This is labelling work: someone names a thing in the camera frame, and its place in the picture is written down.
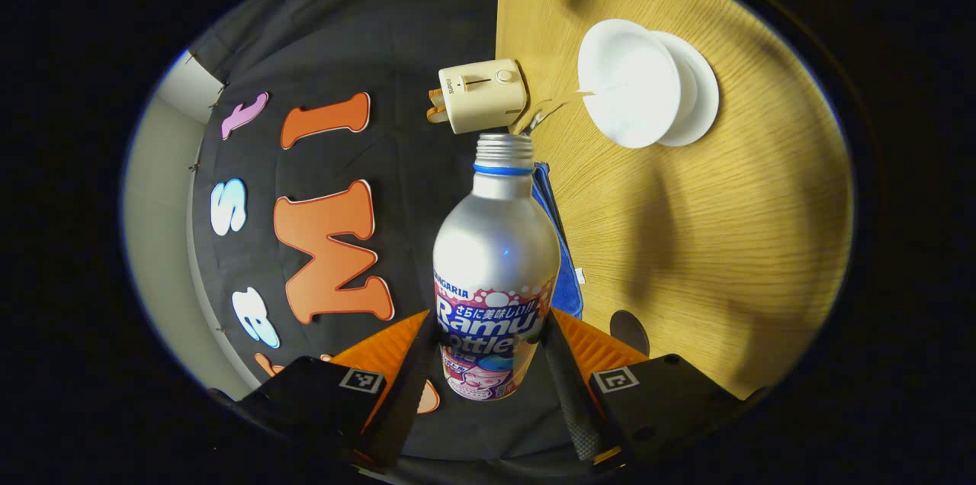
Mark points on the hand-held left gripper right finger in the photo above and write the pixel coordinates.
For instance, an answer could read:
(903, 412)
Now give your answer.
(572, 401)

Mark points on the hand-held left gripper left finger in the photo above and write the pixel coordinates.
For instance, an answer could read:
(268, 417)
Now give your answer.
(400, 409)

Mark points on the dark round coaster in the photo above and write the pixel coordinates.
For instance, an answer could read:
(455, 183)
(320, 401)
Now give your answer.
(629, 332)

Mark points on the silver water bottle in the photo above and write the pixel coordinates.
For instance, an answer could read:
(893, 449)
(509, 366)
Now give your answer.
(496, 241)

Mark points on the white teacup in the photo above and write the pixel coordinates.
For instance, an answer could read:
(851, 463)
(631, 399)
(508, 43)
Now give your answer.
(625, 88)

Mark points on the short bread slice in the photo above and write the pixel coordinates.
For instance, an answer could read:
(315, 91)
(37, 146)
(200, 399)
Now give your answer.
(436, 97)

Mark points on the blue towel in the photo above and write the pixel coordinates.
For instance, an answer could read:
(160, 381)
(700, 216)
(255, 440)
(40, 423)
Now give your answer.
(566, 264)

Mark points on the tall bread slice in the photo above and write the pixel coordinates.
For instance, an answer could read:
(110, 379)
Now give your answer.
(436, 115)

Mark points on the white toaster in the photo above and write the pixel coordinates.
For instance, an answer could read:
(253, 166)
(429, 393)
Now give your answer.
(484, 100)

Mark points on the white saucer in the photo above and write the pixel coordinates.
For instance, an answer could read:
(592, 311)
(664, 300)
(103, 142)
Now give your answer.
(705, 88)

